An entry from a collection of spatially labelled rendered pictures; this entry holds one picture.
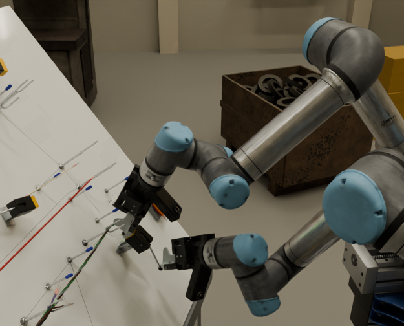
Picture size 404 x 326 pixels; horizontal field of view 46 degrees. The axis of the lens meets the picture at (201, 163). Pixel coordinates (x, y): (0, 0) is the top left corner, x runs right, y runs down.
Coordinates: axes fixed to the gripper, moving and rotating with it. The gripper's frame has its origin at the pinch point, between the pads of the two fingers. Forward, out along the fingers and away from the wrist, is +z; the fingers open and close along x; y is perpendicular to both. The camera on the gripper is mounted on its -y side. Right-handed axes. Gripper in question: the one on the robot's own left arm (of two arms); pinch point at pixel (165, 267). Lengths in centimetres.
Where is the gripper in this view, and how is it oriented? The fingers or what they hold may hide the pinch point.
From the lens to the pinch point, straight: 133.5
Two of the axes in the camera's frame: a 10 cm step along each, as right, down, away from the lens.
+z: -6.6, 2.2, 7.2
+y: -1.3, -9.8, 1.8
